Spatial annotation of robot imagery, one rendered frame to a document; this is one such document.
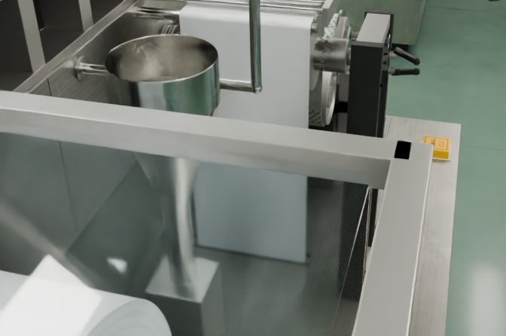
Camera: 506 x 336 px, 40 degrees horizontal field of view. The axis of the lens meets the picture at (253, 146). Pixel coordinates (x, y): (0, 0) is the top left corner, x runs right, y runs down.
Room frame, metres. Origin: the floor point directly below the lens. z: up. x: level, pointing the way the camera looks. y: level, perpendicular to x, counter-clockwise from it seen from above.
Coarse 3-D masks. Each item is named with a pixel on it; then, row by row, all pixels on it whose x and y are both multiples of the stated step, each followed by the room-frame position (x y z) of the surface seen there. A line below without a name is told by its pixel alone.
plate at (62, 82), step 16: (144, 0) 1.25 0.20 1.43; (128, 16) 1.19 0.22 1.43; (96, 32) 1.08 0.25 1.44; (112, 32) 1.12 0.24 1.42; (128, 32) 1.18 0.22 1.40; (144, 32) 1.24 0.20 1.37; (80, 48) 1.02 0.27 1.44; (96, 48) 1.07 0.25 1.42; (112, 48) 1.12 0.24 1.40; (64, 64) 0.97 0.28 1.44; (96, 64) 1.06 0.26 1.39; (48, 80) 0.92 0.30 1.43; (64, 80) 0.96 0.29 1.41; (96, 80) 1.05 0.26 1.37; (64, 96) 0.95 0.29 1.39; (80, 96) 0.99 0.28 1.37; (96, 96) 1.04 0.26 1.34
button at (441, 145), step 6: (426, 138) 1.55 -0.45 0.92; (432, 138) 1.55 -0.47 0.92; (438, 138) 1.55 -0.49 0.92; (444, 138) 1.55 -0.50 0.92; (432, 144) 1.52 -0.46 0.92; (438, 144) 1.52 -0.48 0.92; (444, 144) 1.52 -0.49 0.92; (438, 150) 1.49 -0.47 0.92; (444, 150) 1.49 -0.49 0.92; (438, 156) 1.49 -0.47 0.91; (444, 156) 1.49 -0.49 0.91
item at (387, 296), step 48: (0, 96) 0.56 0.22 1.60; (48, 96) 0.55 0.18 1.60; (192, 144) 0.48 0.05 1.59; (240, 144) 0.47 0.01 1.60; (288, 144) 0.46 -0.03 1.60; (336, 144) 0.46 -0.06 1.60; (384, 144) 0.46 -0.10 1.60; (384, 192) 0.40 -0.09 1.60; (384, 240) 0.34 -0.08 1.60; (384, 288) 0.30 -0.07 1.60
